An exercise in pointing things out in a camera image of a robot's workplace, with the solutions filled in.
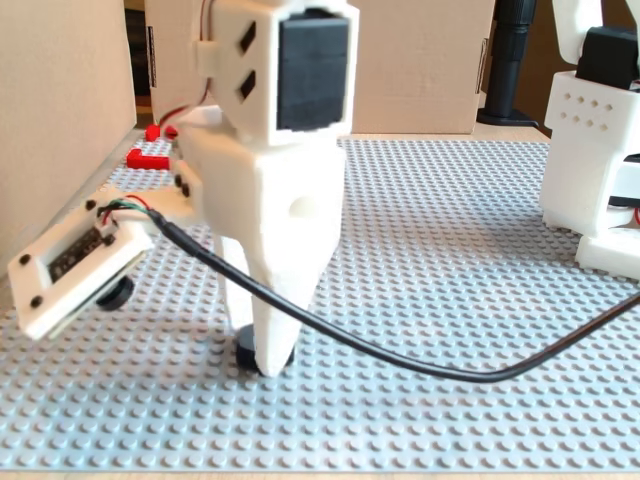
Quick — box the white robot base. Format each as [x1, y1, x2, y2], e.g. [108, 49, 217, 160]
[573, 229, 640, 281]

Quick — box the red L-shaped Lego bracket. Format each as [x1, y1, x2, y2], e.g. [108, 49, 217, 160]
[125, 147, 172, 172]
[144, 124, 181, 143]

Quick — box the black hexagonal Lego piece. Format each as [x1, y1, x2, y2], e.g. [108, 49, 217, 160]
[234, 324, 297, 372]

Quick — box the black camera cable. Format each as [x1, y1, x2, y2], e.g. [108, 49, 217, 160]
[97, 197, 640, 385]

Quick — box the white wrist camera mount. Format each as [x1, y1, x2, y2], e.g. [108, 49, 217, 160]
[7, 159, 204, 342]

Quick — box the dark brown background furniture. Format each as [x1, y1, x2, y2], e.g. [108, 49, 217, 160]
[123, 7, 154, 126]

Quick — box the grey Lego baseplate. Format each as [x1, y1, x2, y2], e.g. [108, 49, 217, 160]
[0, 134, 640, 474]

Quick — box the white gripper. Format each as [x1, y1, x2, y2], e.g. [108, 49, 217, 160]
[178, 123, 347, 379]

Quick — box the plain cardboard panel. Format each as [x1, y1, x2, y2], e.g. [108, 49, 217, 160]
[0, 0, 139, 281]

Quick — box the black monitor stand pole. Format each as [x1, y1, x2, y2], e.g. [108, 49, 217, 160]
[476, 0, 542, 127]

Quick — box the red white servo wire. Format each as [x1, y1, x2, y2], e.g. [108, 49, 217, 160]
[154, 0, 224, 129]

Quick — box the large cardboard box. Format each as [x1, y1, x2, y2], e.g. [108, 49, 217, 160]
[144, 0, 497, 136]

